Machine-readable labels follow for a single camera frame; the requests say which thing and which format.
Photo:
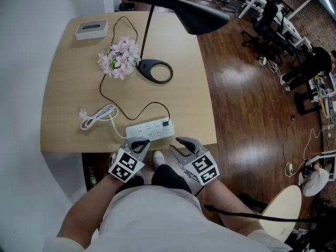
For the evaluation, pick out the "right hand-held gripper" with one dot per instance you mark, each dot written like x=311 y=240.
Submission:
x=202 y=167

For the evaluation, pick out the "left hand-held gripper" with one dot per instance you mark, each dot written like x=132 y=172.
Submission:
x=123 y=164

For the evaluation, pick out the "black desk lamp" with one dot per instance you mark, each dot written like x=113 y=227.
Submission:
x=194 y=14

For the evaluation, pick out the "person's right forearm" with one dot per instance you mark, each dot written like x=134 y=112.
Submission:
x=231 y=209

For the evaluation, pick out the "person's left forearm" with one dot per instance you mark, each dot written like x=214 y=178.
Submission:
x=86 y=209

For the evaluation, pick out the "person's white shoe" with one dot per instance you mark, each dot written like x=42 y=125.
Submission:
x=158 y=160

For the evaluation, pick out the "person's black shorts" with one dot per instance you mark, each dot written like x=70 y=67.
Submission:
x=168 y=177

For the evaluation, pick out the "green bottle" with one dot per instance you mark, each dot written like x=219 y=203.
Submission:
x=92 y=178

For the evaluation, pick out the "person's white shirt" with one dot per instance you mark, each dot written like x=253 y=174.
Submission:
x=162 y=219

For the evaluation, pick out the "pink potted flowers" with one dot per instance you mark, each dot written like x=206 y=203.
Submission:
x=122 y=55

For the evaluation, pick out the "round wooden table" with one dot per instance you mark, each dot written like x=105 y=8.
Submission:
x=284 y=211

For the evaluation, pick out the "small white floor power strip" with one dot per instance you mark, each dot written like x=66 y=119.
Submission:
x=262 y=61

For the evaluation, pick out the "white tissue box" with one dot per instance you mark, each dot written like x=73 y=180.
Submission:
x=92 y=30

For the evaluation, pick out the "black metal stand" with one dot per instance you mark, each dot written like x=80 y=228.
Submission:
x=305 y=101

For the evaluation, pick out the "black office chair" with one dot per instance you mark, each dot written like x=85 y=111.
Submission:
x=265 y=25

